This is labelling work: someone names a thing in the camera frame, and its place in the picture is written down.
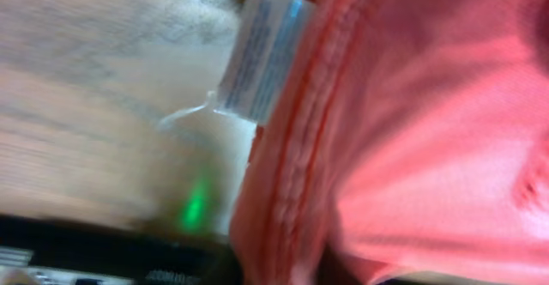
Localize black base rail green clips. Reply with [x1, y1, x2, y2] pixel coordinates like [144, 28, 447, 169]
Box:
[1, 215, 244, 285]

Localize orange red t-shirt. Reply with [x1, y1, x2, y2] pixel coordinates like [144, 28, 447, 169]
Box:
[230, 0, 548, 284]

